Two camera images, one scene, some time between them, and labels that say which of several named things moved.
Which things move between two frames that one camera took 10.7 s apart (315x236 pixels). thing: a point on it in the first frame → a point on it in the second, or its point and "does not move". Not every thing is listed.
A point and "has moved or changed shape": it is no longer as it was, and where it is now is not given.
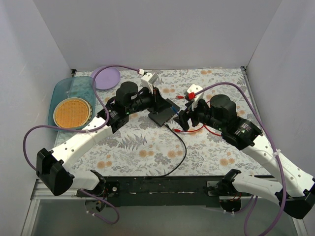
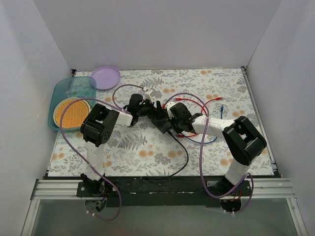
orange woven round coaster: [72, 112] does not move
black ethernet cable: [167, 126] → [186, 150]
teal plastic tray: [75, 86] does not move
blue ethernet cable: [173, 108] has moved or changed shape
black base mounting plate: [155, 191] does not move
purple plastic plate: [107, 78] does not move
